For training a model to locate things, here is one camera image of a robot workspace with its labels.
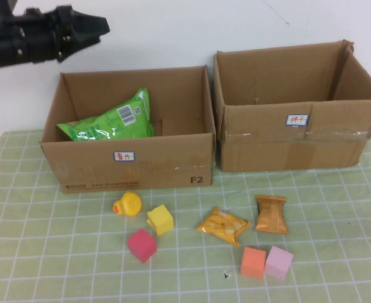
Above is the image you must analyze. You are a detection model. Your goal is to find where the green chips bag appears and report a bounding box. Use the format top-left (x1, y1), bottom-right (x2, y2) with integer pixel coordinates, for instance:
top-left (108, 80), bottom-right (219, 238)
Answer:
top-left (56, 87), bottom-right (156, 142)

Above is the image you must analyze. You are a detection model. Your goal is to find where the pink foam cube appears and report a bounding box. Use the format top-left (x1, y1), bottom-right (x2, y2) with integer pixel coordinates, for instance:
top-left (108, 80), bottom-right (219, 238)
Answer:
top-left (264, 246), bottom-right (294, 282)

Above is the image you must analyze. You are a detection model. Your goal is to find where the orange foam cube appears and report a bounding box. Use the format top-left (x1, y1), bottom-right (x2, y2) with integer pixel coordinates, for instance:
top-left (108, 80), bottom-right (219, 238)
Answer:
top-left (240, 247), bottom-right (267, 280)

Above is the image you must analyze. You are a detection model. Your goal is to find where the yellow rubber duck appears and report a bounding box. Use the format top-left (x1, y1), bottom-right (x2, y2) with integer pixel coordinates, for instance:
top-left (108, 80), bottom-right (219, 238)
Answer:
top-left (112, 191), bottom-right (143, 218)

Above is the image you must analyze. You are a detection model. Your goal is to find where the taped cardboard box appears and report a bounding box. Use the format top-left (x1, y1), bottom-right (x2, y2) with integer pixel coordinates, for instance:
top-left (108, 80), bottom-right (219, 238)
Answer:
top-left (212, 39), bottom-right (371, 174)

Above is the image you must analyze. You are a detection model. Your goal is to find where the red foam cube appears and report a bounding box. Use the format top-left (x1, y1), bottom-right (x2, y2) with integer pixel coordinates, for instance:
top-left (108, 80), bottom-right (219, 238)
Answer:
top-left (127, 228), bottom-right (158, 264)

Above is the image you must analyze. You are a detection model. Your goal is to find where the cardboard box with F2 print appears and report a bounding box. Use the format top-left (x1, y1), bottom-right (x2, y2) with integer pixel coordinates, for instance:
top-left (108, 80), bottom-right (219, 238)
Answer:
top-left (39, 65), bottom-right (217, 194)

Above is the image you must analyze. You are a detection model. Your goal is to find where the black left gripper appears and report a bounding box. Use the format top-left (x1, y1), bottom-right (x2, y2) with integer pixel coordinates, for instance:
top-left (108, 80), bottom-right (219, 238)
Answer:
top-left (19, 5), bottom-right (111, 66)

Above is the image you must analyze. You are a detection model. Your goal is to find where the yellow cracker snack packet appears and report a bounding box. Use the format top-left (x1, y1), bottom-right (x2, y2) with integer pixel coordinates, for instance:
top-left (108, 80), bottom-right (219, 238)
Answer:
top-left (195, 206), bottom-right (253, 248)

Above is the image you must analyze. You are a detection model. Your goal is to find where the golden brown snack packet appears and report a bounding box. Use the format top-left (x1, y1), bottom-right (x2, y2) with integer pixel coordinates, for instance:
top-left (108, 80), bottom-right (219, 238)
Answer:
top-left (255, 194), bottom-right (289, 235)

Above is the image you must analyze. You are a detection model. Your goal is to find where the yellow foam cube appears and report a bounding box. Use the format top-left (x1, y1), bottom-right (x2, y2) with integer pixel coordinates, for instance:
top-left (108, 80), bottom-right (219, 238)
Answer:
top-left (146, 204), bottom-right (174, 237)

